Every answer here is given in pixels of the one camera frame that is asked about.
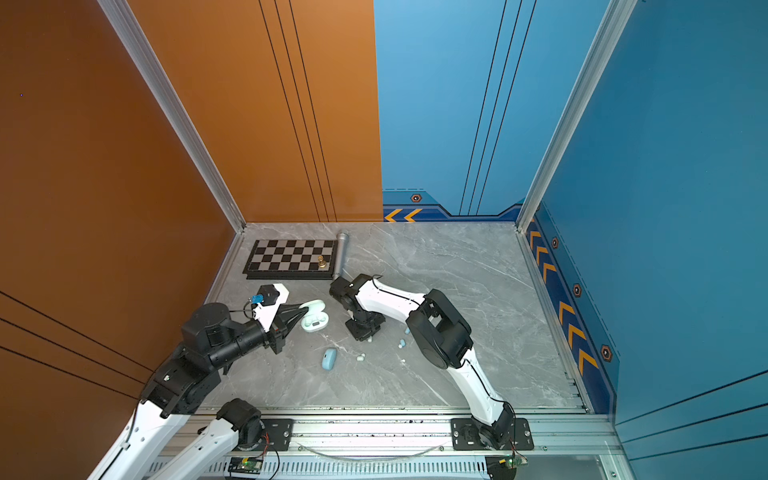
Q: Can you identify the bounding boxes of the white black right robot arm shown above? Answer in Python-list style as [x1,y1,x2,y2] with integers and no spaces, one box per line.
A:
[329,274,517,450]

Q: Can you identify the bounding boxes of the black white chessboard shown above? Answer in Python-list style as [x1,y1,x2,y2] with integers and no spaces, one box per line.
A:
[243,239,336,280]

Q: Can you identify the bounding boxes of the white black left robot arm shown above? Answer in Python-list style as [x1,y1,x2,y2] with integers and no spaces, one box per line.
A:
[90,303,310,479]

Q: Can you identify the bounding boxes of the silver microphone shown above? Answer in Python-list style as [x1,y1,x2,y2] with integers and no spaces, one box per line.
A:
[332,230,349,280]

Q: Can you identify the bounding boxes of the aluminium corner post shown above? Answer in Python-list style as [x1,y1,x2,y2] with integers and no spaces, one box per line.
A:
[98,0,246,234]
[516,0,637,235]

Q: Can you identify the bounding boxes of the mint green charging case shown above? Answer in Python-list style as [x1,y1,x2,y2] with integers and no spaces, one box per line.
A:
[301,299,329,333]

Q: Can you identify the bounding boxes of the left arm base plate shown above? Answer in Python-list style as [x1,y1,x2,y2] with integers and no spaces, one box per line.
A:
[254,418,295,453]

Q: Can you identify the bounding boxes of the green circuit board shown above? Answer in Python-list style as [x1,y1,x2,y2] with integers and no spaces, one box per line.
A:
[227,457,264,477]
[499,455,528,470]

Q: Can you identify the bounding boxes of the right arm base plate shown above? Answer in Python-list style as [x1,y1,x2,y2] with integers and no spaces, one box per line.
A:
[450,417,535,452]

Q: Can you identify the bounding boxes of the light blue charging case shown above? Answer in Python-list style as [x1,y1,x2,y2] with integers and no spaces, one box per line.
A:
[321,348,338,371]

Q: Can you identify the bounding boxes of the aluminium corner post right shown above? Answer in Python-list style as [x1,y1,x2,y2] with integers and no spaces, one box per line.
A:
[516,0,637,235]

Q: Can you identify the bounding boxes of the aluminium corner post left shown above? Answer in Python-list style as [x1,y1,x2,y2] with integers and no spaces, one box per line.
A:
[98,0,246,234]

